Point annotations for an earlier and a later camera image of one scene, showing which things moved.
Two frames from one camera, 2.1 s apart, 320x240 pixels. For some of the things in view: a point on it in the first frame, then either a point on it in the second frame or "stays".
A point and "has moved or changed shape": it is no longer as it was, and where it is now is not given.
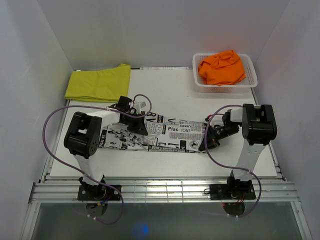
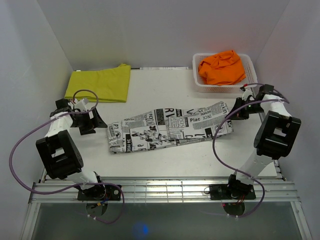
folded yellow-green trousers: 104,85 stays
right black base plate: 221,192 stays
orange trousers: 224,68 stays
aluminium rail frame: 278,190 stays
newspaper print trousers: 164,133 has moved or changed shape
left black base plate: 99,192 stays
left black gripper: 140,127 → 95,122
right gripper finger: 202,145 → 238,104
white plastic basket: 243,86 stays
